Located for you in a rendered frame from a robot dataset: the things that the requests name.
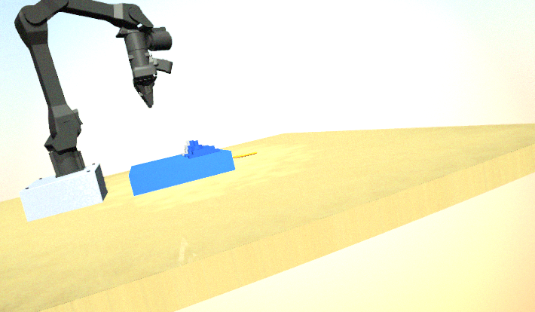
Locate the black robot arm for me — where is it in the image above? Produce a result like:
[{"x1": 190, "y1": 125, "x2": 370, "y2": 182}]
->
[{"x1": 14, "y1": 0, "x2": 173, "y2": 178}]

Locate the blue flat deck plate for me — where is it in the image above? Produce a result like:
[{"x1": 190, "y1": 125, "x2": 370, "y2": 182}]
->
[{"x1": 129, "y1": 140, "x2": 235, "y2": 196}]

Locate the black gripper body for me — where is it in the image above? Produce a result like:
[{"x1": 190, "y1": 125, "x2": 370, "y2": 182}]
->
[{"x1": 127, "y1": 49, "x2": 158, "y2": 87}]

